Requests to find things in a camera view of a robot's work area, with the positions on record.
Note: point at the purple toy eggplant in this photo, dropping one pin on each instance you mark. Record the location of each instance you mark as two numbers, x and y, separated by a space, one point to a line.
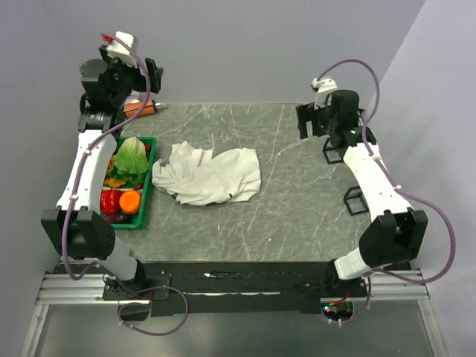
116 218

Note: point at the black frame stand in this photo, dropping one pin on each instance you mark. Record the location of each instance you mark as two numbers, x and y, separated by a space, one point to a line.
332 154
355 195

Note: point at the green toy lettuce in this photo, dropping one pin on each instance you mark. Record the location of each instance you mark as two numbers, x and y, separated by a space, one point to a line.
130 162

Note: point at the white garment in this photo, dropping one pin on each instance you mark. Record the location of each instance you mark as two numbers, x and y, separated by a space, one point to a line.
198 177

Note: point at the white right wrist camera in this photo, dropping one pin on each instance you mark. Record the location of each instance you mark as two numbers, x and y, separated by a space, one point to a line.
322 88

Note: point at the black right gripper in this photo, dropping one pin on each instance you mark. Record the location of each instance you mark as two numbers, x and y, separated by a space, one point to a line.
306 114

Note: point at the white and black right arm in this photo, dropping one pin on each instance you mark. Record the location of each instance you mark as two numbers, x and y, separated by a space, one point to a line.
396 230

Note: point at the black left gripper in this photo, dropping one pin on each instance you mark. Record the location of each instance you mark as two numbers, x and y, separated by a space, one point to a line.
114 64

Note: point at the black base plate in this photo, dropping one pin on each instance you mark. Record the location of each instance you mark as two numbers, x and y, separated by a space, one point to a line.
177 300

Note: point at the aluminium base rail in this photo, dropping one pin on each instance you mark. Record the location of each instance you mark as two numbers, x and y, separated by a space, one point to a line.
96 288

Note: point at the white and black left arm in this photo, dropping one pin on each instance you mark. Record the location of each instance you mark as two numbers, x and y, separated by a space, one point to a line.
77 231

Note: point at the green plastic tray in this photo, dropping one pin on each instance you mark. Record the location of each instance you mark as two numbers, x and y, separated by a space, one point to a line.
143 186

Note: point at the orange cylindrical tool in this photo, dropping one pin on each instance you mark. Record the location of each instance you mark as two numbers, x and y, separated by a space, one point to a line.
151 107

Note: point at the black frame stand near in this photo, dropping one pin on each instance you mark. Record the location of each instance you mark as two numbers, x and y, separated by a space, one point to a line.
355 195

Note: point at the black frame stand far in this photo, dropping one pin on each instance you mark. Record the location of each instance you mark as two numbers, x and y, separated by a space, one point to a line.
332 154

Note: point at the red toy pepper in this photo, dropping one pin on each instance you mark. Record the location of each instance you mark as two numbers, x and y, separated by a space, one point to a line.
110 201

